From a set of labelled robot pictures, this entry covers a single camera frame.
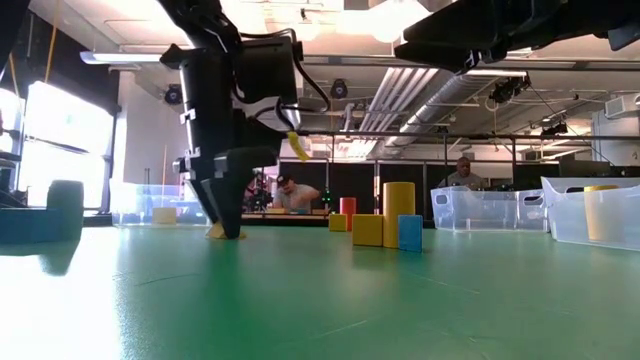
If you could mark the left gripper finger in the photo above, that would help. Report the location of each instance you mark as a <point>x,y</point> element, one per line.
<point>235,200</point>
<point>207,200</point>

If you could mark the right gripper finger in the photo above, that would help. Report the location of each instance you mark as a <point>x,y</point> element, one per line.
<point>450,57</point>
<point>450,25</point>

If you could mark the yellow wedge block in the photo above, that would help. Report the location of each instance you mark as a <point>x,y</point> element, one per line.
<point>215,233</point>

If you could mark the red cylinder block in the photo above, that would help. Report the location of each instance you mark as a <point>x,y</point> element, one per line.
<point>348,207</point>

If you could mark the green cylinder block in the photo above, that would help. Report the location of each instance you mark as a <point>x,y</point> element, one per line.
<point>66,200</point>

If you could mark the blue rectangular block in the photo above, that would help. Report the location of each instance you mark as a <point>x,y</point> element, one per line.
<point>411,234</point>

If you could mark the blue cube block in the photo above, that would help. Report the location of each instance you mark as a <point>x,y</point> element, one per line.
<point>30,227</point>

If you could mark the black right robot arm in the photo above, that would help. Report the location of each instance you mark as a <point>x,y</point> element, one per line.
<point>622,9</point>

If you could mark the black round ceiling speaker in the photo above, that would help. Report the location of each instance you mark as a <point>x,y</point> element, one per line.
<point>339,89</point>
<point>173,95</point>

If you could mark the wooden workbench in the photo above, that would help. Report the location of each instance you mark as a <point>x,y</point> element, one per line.
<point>290,217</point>

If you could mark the white ceiling pipe bundle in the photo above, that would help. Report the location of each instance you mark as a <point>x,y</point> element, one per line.
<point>400,90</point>

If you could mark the person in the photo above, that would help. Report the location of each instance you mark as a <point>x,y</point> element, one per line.
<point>295,196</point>
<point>464,177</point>

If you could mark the black ceiling spotlight cluster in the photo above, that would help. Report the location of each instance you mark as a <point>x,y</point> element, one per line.
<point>507,90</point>

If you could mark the clear plastic bin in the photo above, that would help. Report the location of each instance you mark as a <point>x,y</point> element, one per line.
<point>135,205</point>
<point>480,212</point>
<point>565,220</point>

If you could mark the yellow tape tag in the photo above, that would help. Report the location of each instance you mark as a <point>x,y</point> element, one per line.
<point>298,146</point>

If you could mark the grey overhead rig crossbar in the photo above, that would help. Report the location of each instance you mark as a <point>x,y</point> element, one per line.
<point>350,60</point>

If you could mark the black aluminium table frame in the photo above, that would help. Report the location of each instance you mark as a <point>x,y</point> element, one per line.
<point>280,223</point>

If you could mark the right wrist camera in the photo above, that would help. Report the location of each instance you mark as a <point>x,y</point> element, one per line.
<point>625,36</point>

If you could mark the black pipe frame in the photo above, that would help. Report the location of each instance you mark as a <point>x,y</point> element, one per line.
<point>400,134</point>

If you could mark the black window frame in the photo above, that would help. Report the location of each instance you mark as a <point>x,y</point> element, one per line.
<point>108,170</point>

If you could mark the white wall air conditioner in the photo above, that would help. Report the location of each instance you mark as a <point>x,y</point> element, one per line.
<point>622,105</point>

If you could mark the black partition wall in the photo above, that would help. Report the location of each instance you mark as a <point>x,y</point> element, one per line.
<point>357,185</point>

